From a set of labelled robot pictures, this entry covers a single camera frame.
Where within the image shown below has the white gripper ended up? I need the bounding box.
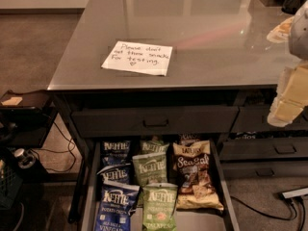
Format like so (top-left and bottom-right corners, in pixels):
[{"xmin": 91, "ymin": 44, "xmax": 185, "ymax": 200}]
[{"xmin": 267, "ymin": 61, "xmax": 308, "ymax": 127}]

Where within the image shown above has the brown sea salt chip bag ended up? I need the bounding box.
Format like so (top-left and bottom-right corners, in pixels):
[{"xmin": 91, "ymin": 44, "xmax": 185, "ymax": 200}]
[{"xmin": 173, "ymin": 141, "xmax": 224, "ymax": 212}]

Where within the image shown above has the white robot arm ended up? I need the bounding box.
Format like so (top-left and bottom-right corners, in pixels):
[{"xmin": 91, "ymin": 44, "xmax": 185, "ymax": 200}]
[{"xmin": 267, "ymin": 1, "xmax": 308, "ymax": 127}]

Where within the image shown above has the dark top right drawer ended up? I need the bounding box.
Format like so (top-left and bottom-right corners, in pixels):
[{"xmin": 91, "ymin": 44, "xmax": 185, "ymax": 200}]
[{"xmin": 232, "ymin": 105, "xmax": 308, "ymax": 133}]

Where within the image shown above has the dark drawer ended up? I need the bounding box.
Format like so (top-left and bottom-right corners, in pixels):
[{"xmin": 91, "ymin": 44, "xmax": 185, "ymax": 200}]
[
  {"xmin": 219, "ymin": 137, "xmax": 308, "ymax": 161},
  {"xmin": 71, "ymin": 106, "xmax": 239, "ymax": 138},
  {"xmin": 232, "ymin": 105, "xmax": 308, "ymax": 133}
]

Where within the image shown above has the dark middle right drawer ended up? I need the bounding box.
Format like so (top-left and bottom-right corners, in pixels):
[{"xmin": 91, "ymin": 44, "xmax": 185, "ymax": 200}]
[{"xmin": 219, "ymin": 137, "xmax": 308, "ymax": 161}]

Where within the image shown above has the dark top left drawer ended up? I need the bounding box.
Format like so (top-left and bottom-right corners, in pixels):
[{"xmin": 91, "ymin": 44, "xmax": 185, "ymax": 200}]
[{"xmin": 71, "ymin": 106, "xmax": 239, "ymax": 138}]

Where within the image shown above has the brown chip bag at back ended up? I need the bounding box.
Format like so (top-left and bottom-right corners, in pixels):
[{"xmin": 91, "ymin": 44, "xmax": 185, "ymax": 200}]
[{"xmin": 179, "ymin": 134, "xmax": 200, "ymax": 145}]

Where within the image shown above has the open middle drawer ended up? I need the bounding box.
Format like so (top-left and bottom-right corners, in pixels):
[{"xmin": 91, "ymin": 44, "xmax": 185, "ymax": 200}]
[{"xmin": 81, "ymin": 141, "xmax": 240, "ymax": 231}]

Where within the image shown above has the green Kettle chip bag back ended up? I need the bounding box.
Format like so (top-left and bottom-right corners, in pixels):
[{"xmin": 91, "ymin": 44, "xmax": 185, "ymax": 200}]
[{"xmin": 141, "ymin": 141, "xmax": 169, "ymax": 154}]

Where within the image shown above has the green kettle chip bag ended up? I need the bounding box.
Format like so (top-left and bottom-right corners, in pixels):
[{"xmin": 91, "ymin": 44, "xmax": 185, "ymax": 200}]
[
  {"xmin": 141, "ymin": 141, "xmax": 169, "ymax": 154},
  {"xmin": 132, "ymin": 152, "xmax": 167, "ymax": 187},
  {"xmin": 142, "ymin": 183, "xmax": 177, "ymax": 231}
]

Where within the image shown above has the green Kettle chip bag middle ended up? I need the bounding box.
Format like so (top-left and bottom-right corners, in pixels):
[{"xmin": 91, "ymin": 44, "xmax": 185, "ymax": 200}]
[{"xmin": 132, "ymin": 152, "xmax": 167, "ymax": 187}]

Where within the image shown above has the green Kettle chip bag front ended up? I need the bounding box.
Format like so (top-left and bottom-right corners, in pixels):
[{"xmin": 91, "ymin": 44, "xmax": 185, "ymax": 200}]
[{"xmin": 142, "ymin": 183, "xmax": 177, "ymax": 231}]

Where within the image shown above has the blue Kettle chip bag back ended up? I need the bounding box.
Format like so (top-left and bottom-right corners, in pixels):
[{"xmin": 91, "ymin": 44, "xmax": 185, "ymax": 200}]
[{"xmin": 101, "ymin": 141, "xmax": 131, "ymax": 166}]

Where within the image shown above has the blue kettle chip bag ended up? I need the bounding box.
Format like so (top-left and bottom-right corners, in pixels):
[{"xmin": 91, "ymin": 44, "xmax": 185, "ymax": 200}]
[
  {"xmin": 94, "ymin": 180, "xmax": 140, "ymax": 231},
  {"xmin": 97, "ymin": 164, "xmax": 131, "ymax": 184},
  {"xmin": 101, "ymin": 141, "xmax": 131, "ymax": 166}
]

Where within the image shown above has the blue Kettle chip bag middle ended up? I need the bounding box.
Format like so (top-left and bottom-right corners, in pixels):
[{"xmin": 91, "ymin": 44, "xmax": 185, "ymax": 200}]
[{"xmin": 97, "ymin": 164, "xmax": 131, "ymax": 184}]

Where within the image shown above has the blue Kettle chip bag front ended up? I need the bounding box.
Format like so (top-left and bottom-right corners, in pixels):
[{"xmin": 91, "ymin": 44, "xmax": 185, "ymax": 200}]
[{"xmin": 94, "ymin": 180, "xmax": 140, "ymax": 231}]

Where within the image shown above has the grey power strip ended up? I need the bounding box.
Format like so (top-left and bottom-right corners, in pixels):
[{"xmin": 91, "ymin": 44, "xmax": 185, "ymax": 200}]
[{"xmin": 281, "ymin": 187, "xmax": 308, "ymax": 199}]

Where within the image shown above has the white handwritten paper note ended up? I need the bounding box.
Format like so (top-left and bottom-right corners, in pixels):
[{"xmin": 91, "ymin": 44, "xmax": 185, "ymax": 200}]
[{"xmin": 101, "ymin": 41, "xmax": 172, "ymax": 76}]

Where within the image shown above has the black side shelf unit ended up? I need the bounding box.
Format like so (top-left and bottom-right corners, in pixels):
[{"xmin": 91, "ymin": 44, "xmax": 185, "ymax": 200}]
[{"xmin": 0, "ymin": 90, "xmax": 57, "ymax": 147}]

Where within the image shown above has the silver round canister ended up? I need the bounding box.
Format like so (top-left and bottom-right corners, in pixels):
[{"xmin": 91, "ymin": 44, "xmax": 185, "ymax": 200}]
[{"xmin": 13, "ymin": 148, "xmax": 36, "ymax": 169}]

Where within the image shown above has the dark green plastic crate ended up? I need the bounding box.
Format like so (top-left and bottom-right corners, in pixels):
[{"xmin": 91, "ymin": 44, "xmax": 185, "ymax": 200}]
[{"xmin": 0, "ymin": 160, "xmax": 22, "ymax": 210}]

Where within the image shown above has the black power cable right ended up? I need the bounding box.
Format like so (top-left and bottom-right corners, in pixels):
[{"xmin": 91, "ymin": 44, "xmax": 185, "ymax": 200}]
[{"xmin": 230, "ymin": 195, "xmax": 306, "ymax": 231}]

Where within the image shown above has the black cable left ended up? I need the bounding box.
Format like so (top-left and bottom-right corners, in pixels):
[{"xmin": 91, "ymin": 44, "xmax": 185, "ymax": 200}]
[{"xmin": 30, "ymin": 120, "xmax": 78, "ymax": 174}]

